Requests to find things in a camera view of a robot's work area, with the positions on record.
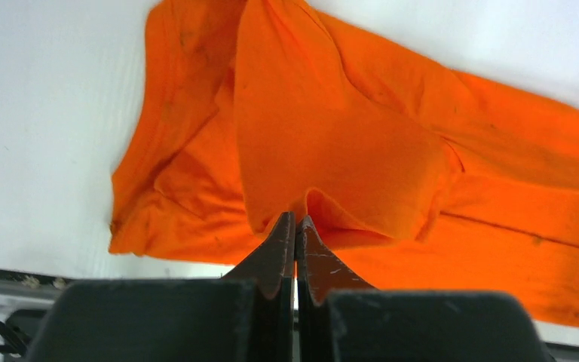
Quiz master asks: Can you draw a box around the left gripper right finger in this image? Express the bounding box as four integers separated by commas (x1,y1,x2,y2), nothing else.
295,217,552,361

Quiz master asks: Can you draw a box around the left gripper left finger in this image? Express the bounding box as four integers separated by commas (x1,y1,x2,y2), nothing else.
26,213,296,362

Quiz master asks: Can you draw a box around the orange t shirt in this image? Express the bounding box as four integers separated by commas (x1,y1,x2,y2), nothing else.
109,1,579,327

